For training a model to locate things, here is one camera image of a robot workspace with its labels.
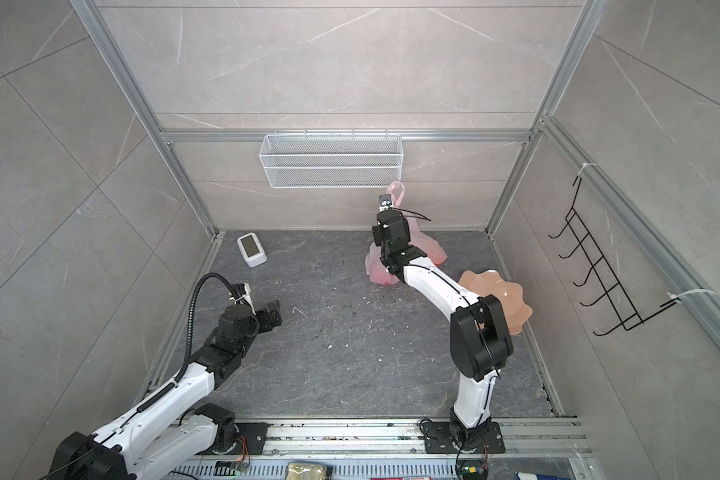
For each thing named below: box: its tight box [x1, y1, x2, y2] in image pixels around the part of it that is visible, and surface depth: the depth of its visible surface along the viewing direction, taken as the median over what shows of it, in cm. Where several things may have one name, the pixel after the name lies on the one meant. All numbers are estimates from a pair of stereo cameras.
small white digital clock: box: [237, 232, 268, 268], surface depth 110 cm
